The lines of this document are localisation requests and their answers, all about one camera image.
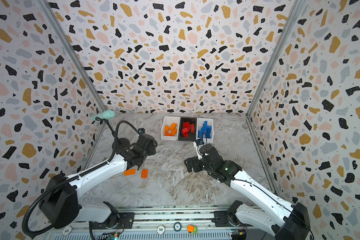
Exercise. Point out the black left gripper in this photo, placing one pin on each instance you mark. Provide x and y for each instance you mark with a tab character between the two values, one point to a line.
153	151

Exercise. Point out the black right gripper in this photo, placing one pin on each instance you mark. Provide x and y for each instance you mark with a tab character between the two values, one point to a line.
200	162

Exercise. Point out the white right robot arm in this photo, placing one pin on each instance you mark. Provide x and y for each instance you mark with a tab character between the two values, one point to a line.
274	215

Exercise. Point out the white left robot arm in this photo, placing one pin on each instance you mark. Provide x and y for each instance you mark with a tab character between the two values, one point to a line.
62	206

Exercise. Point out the black middle bin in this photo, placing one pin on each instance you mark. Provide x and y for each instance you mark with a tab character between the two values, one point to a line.
192	136

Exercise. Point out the white right bin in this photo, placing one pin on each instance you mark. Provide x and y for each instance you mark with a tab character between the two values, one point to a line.
199	126

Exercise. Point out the white bin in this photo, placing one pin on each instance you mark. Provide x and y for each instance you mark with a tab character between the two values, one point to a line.
199	126
168	121

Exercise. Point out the white left bin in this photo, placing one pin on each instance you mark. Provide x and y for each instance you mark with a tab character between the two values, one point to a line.
168	121

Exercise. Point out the orange small cube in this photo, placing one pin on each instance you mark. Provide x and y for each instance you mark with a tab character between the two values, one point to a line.
192	229

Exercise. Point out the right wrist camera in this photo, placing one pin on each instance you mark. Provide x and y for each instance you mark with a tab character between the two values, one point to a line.
198	143

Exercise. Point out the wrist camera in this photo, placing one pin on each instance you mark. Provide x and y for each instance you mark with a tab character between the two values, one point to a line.
198	143
141	131

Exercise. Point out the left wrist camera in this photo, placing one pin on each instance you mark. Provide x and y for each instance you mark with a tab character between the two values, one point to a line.
141	131

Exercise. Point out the aluminium rail base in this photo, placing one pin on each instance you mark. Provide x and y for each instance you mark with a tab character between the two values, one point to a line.
161	223

